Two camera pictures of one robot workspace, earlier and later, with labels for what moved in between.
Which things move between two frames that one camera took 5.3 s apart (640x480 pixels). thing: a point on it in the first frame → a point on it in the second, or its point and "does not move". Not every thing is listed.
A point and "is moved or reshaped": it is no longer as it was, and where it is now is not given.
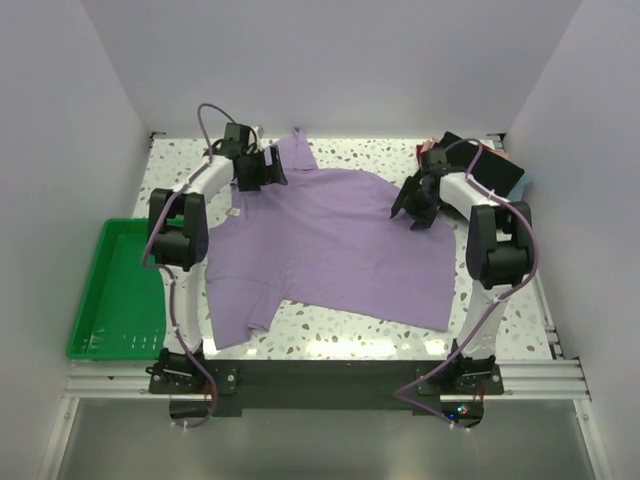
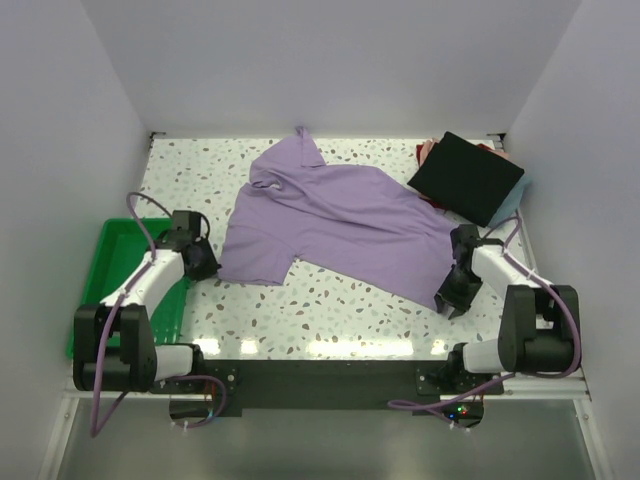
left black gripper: (271, 173) → (210, 270)
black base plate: (233, 385) does not move
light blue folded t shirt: (516, 192) does not move
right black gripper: (423, 218) → (461, 301)
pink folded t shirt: (435, 142) does not move
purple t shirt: (325, 235) is moved or reshaped
